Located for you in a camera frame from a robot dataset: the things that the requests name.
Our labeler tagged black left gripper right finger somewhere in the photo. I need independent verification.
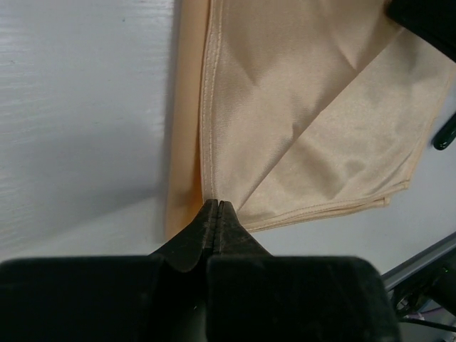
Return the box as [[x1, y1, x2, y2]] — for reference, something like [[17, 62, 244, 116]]
[[206, 202, 400, 341]]

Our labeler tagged peach cloth napkin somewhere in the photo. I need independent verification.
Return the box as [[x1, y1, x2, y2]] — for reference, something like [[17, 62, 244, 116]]
[[165, 1, 455, 237]]

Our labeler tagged aluminium rail frame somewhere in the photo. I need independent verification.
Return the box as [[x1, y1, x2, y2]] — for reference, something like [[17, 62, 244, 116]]
[[382, 232, 455, 291]]

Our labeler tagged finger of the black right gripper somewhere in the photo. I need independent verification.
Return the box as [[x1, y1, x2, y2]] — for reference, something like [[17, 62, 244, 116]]
[[386, 0, 456, 61]]

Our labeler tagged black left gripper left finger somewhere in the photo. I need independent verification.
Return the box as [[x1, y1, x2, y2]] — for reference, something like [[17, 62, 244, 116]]
[[1, 200, 218, 341]]

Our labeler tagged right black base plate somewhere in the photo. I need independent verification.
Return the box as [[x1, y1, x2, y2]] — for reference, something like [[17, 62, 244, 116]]
[[391, 256, 455, 333]]

